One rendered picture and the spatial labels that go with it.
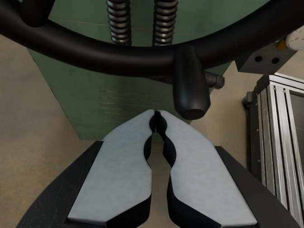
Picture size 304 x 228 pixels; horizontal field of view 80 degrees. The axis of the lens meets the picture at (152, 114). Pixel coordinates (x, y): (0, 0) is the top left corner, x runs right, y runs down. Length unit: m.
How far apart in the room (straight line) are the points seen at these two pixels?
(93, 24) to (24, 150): 0.69
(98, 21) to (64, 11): 0.06
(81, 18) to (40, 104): 0.71
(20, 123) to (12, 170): 0.21
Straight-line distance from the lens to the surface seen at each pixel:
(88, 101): 0.57
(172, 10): 0.21
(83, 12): 0.37
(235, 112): 1.10
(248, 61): 0.41
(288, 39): 0.36
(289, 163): 0.82
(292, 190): 0.79
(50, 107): 1.01
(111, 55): 0.17
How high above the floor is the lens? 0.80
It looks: 60 degrees down
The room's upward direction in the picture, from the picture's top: 14 degrees clockwise
